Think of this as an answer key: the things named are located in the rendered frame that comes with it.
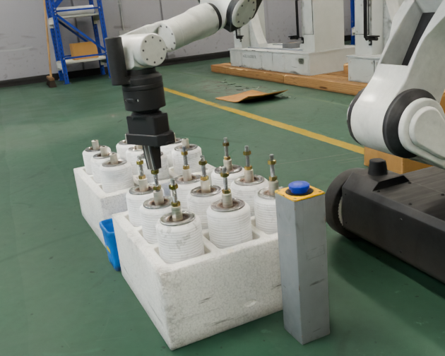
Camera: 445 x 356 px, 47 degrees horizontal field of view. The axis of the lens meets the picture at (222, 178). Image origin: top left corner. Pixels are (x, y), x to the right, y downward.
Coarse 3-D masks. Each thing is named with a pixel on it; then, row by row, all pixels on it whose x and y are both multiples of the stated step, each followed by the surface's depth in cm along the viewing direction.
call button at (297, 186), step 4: (292, 184) 97; (296, 184) 97; (300, 184) 97; (304, 184) 97; (308, 184) 97; (292, 188) 96; (296, 188) 96; (300, 188) 96; (304, 188) 96; (308, 188) 96; (292, 192) 97; (296, 192) 97; (300, 192) 96; (304, 192) 97
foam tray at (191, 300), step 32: (128, 224) 126; (128, 256) 125; (224, 256) 106; (256, 256) 109; (160, 288) 102; (192, 288) 104; (224, 288) 107; (256, 288) 111; (160, 320) 108; (192, 320) 106; (224, 320) 109
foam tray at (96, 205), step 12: (84, 168) 180; (84, 180) 166; (168, 180) 157; (84, 192) 170; (96, 192) 152; (120, 192) 150; (168, 192) 157; (84, 204) 176; (96, 204) 154; (108, 204) 149; (120, 204) 151; (84, 216) 182; (96, 216) 159; (108, 216) 150; (96, 228) 164
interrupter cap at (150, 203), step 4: (164, 196) 121; (168, 196) 120; (148, 200) 120; (152, 200) 119; (164, 200) 119; (168, 200) 118; (172, 200) 118; (144, 204) 117; (148, 204) 117; (152, 204) 117; (164, 204) 116; (168, 204) 116; (148, 208) 115; (152, 208) 114; (156, 208) 114; (160, 208) 114
